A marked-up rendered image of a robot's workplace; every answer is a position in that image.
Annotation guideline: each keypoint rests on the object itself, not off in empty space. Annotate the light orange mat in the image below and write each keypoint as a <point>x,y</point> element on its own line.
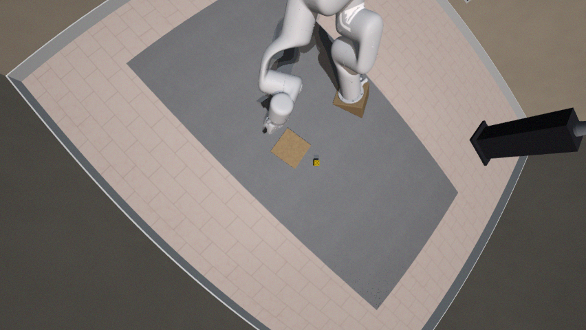
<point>290,148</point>

